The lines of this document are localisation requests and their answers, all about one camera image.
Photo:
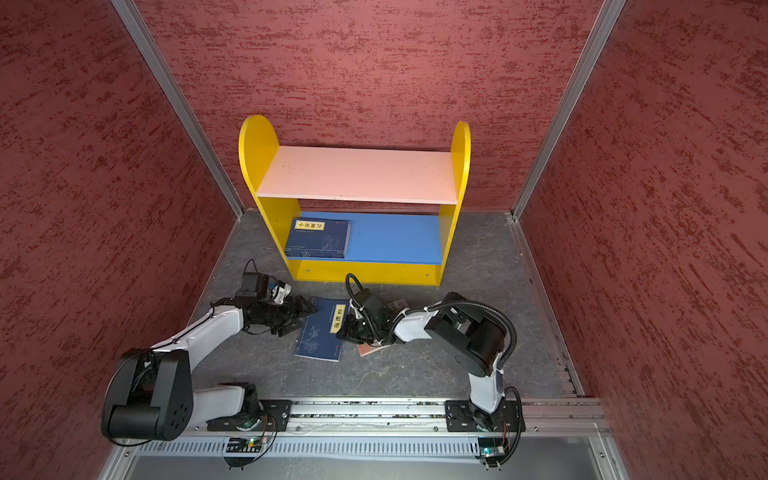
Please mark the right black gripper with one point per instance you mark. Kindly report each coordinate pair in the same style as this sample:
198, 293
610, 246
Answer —
349, 334

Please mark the right controller board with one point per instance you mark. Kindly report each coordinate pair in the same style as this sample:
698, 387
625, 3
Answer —
491, 450

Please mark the blue book yellow label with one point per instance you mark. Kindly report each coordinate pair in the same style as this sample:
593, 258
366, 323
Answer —
318, 238

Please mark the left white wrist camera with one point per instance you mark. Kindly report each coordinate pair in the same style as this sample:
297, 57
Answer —
277, 292

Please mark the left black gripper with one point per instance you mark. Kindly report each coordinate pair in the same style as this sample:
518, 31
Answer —
292, 315

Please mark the right corner aluminium post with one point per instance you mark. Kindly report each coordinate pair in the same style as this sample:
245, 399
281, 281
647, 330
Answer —
599, 34

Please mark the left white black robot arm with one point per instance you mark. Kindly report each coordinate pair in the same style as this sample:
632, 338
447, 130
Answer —
151, 395

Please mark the left controller board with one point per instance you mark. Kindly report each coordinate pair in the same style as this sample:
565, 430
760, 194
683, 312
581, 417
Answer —
247, 446

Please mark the left corner aluminium post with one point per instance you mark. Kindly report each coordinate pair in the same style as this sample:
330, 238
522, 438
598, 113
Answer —
131, 18

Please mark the yellow pink blue bookshelf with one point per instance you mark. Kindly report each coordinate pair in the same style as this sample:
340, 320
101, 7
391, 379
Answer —
383, 248

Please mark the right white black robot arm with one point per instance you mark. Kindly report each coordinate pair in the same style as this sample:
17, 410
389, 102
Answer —
478, 337

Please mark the red pink picture book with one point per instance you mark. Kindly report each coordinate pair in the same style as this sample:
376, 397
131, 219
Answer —
395, 308

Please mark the corner aluminium post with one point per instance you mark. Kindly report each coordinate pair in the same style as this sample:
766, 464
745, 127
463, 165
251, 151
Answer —
599, 34
131, 18

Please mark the controller board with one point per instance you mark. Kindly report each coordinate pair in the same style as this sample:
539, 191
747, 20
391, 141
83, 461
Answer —
247, 446
491, 450

